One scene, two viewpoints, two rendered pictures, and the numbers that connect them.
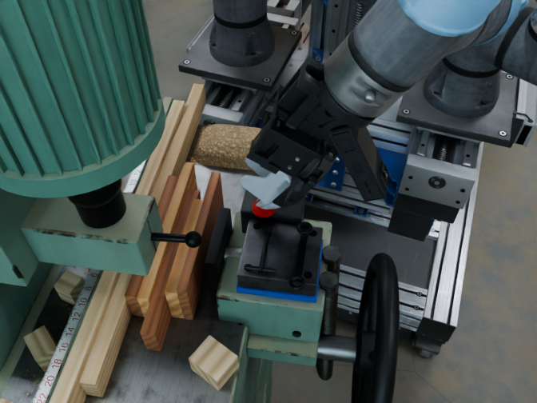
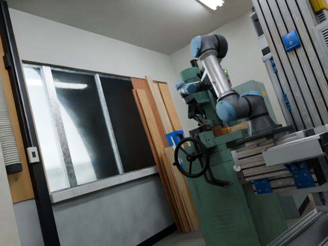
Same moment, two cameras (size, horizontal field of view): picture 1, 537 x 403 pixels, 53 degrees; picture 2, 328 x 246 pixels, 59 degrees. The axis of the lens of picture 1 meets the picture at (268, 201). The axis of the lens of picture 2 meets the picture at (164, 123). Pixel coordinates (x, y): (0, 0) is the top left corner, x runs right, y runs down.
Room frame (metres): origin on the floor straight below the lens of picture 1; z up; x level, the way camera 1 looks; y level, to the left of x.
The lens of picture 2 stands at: (1.20, -2.04, 0.78)
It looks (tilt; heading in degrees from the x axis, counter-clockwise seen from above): 9 degrees up; 118
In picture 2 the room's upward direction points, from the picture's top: 16 degrees counter-clockwise
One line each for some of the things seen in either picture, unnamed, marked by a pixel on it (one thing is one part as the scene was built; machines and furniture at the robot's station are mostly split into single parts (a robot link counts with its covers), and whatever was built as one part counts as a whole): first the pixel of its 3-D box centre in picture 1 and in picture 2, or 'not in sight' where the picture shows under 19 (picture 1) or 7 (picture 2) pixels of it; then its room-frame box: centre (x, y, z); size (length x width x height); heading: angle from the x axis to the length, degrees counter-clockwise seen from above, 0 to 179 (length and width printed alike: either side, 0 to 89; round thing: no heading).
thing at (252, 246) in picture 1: (279, 241); (199, 130); (0.39, -0.01, 0.99); 0.13 x 0.11 x 0.06; 171
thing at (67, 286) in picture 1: (71, 288); not in sight; (0.42, 0.30, 0.82); 0.03 x 0.03 x 0.04; 65
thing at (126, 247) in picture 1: (97, 231); (207, 125); (0.38, 0.21, 1.03); 0.14 x 0.07 x 0.09; 81
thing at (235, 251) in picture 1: (242, 257); not in sight; (0.40, 0.03, 0.95); 0.09 x 0.07 x 0.09; 171
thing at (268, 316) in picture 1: (276, 275); (202, 139); (0.39, -0.01, 0.91); 0.15 x 0.14 x 0.09; 171
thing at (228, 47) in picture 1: (240, 28); not in sight; (1.07, 0.06, 0.87); 0.15 x 0.15 x 0.10
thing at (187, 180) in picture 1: (170, 235); (215, 134); (0.45, 0.14, 0.93); 0.24 x 0.01 x 0.06; 171
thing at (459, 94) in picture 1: (466, 74); (260, 124); (0.90, -0.40, 0.87); 0.15 x 0.15 x 0.10
